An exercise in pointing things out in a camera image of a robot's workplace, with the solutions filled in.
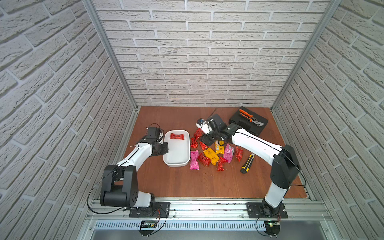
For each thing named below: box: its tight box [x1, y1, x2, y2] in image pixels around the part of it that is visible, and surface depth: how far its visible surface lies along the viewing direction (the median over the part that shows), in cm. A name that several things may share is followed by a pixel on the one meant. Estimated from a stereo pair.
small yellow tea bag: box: [203, 147, 219, 166], surface depth 92 cm
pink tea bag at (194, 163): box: [190, 150, 200, 170], surface depth 88 cm
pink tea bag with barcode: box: [223, 143, 235, 164], surface depth 94 cm
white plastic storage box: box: [163, 129, 191, 168], surface depth 99 cm
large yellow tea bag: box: [215, 140, 225, 154], surface depth 94 cm
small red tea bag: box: [198, 152, 211, 167], surface depth 89 cm
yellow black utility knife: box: [240, 153, 256, 174], surface depth 89 cm
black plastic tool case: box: [229, 106, 269, 137], surface depth 106 cm
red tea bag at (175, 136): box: [170, 132, 185, 140], surface depth 99 cm
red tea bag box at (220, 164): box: [217, 156, 228, 171], surface depth 89 cm
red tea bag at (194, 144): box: [190, 137, 199, 149], surface depth 98 cm
